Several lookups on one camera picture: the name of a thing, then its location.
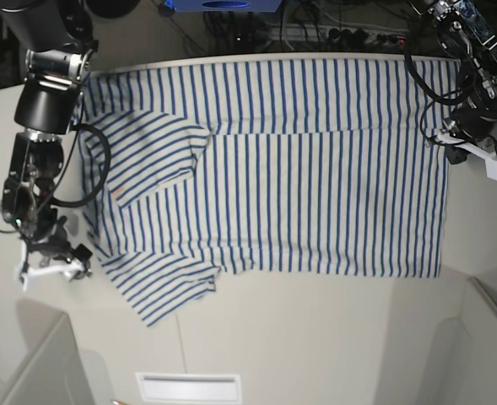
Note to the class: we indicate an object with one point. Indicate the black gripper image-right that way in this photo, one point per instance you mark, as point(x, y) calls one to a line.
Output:
point(468, 125)

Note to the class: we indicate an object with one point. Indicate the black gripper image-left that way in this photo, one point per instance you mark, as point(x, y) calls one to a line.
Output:
point(51, 244)

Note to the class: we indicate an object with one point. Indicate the blue white striped T-shirt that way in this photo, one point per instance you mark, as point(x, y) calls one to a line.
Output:
point(293, 166)

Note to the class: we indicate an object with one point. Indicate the grey partition image-left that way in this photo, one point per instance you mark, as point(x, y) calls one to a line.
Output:
point(52, 372)

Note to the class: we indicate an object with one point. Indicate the grey partition image-right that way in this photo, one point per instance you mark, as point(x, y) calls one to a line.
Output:
point(462, 364)

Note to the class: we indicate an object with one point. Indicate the blue box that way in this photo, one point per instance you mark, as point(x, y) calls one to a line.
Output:
point(192, 6)

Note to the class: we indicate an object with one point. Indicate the white table cable grommet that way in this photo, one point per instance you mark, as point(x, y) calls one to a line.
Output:
point(190, 388)

